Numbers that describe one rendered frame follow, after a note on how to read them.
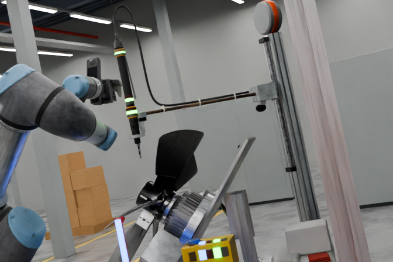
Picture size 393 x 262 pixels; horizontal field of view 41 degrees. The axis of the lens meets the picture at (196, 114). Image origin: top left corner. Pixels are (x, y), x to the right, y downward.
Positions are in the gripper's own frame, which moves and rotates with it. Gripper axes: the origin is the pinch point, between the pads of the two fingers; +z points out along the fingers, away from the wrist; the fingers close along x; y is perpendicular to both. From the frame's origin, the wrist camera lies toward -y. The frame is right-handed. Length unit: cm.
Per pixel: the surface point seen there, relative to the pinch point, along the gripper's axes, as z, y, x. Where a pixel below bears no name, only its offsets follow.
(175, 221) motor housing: 15, 57, 9
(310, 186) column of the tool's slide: 55, 57, 62
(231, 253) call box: -25, 63, 37
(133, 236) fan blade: 18, 61, -11
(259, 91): 46, 11, 49
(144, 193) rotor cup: 19.1, 43.9, -2.9
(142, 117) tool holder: 16.3, 13.3, 3.4
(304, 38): -114, 15, 72
